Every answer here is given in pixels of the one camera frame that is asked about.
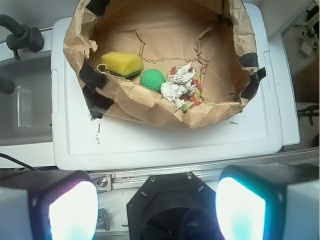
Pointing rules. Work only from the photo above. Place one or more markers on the aluminium extrusion rail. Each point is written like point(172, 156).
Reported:
point(134, 178)

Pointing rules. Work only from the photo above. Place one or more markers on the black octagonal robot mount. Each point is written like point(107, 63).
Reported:
point(173, 207)

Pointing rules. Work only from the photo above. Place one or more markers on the green golf ball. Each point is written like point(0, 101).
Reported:
point(152, 79)

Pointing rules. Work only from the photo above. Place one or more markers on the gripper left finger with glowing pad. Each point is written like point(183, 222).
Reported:
point(47, 205)

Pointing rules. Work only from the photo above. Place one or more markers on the white sink basin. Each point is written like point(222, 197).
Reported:
point(26, 114)

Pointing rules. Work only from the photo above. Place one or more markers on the crumpled white paper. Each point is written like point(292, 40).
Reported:
point(178, 84)

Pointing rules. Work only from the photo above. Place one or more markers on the yellow green sponge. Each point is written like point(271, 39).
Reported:
point(123, 65)

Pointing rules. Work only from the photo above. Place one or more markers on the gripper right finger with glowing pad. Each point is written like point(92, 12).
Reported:
point(275, 201)

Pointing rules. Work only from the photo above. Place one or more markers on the brown paper bag container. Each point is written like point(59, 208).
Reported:
point(216, 36)

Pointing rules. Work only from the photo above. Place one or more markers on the white plastic tray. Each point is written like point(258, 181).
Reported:
point(83, 143)

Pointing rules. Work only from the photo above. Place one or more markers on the multicoloured braided rope toy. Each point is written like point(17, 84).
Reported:
point(189, 100)

